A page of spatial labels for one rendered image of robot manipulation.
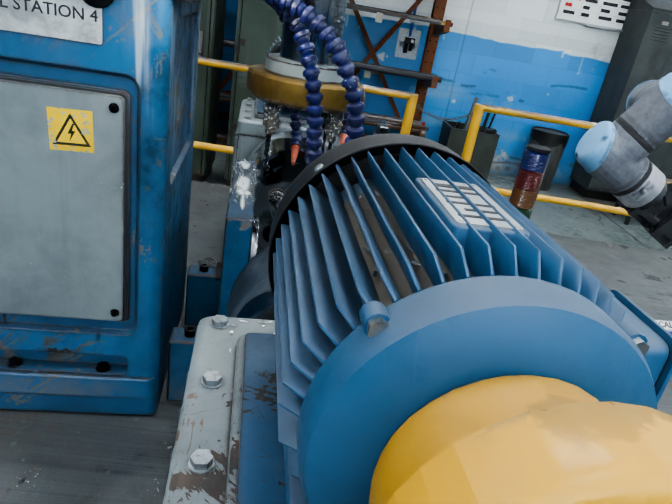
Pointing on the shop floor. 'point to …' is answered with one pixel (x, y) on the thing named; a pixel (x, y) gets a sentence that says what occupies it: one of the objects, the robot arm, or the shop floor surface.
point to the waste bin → (551, 138)
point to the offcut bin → (482, 157)
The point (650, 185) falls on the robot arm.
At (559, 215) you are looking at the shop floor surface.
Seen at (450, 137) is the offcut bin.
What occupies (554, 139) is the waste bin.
